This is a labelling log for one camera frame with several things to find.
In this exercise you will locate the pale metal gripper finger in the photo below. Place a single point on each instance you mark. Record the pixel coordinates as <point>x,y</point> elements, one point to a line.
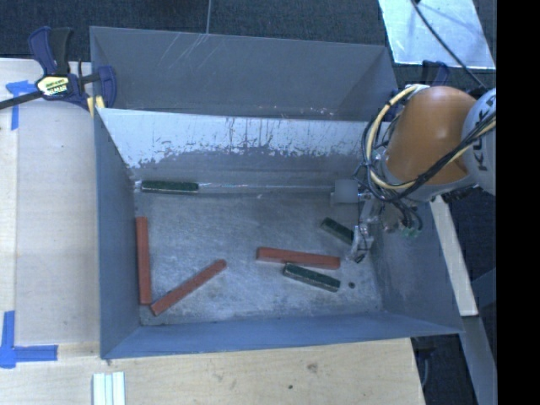
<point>366,244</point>
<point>357,239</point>

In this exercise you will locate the dark green flat block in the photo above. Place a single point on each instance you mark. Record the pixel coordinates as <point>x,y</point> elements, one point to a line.
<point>169,186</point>
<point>336,229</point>
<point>311,277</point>

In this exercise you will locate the pale grey square block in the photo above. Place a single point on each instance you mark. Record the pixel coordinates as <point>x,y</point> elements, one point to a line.
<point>347,191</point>

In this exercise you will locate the red-brown flat block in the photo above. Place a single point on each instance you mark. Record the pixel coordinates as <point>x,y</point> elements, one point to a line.
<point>143,260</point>
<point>295,257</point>
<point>187,287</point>

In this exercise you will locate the grey metal bin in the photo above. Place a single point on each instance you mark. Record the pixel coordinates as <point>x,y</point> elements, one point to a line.
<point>236,226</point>

